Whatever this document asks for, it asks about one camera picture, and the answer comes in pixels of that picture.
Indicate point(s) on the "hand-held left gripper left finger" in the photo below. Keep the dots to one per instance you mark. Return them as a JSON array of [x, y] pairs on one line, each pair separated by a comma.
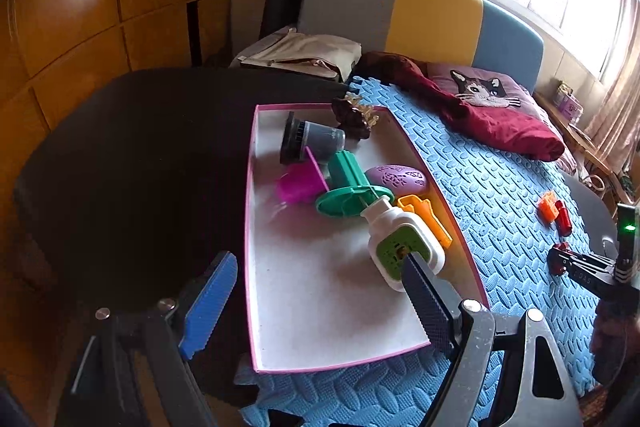
[[210, 307]]

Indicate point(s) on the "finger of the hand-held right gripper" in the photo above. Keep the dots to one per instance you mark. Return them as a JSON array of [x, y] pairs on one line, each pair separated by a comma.
[[592, 278], [590, 259]]

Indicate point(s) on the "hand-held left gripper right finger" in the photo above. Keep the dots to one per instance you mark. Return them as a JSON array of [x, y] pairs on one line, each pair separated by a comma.
[[427, 307]]

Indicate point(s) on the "red plastic toy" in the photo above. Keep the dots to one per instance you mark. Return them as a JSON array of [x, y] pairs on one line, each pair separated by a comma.
[[557, 259]]

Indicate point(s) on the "white and green toy bottle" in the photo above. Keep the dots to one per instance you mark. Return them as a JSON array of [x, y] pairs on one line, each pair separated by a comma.
[[395, 232]]

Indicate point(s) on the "orange plastic spool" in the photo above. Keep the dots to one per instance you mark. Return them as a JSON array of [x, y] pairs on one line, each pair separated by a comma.
[[425, 217]]

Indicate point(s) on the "white tray with pink rim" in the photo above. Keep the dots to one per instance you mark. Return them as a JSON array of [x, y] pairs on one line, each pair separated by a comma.
[[310, 287]]

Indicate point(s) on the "green plastic spool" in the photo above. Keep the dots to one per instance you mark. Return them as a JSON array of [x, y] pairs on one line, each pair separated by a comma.
[[347, 187]]

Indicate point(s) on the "magenta plastic cup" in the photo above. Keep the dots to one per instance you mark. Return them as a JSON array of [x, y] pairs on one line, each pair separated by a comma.
[[297, 187]]

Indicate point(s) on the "black filter with clear cap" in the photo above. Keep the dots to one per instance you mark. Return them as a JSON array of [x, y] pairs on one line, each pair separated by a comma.
[[317, 139]]

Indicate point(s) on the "small red plastic piece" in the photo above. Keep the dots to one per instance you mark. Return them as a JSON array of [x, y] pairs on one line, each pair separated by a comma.
[[563, 219]]

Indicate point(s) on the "small orange plastic piece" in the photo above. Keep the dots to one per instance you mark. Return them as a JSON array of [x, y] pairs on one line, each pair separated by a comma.
[[546, 207]]

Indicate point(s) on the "blue foam mat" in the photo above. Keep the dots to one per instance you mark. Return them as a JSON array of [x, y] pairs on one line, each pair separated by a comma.
[[500, 217]]

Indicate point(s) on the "wooden desk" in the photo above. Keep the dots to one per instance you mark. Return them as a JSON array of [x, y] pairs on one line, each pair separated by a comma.
[[580, 137]]

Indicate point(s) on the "pink curtain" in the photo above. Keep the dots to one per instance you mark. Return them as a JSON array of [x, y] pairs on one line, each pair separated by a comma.
[[617, 122]]

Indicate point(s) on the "purple oval toy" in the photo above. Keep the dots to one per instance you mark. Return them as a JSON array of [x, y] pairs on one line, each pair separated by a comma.
[[395, 179]]

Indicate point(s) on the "pink bedding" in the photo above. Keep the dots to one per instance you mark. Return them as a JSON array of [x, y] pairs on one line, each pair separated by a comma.
[[550, 122]]

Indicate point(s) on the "purple box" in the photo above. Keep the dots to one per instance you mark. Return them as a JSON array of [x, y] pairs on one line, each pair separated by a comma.
[[570, 104]]

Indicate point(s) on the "maroon blanket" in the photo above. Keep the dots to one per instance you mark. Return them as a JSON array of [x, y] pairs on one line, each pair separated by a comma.
[[500, 127]]

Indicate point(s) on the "purple cat print pillow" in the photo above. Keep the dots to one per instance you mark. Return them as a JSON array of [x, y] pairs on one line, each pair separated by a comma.
[[480, 89]]

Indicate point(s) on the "brown spiky toy fruit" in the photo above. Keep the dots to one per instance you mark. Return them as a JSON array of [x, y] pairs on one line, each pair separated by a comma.
[[352, 117]]

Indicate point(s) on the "beige cloth bag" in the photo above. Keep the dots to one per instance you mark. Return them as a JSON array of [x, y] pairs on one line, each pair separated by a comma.
[[310, 52]]

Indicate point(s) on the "grey yellow blue headboard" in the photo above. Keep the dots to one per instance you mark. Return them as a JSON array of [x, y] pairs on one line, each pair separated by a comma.
[[430, 12]]

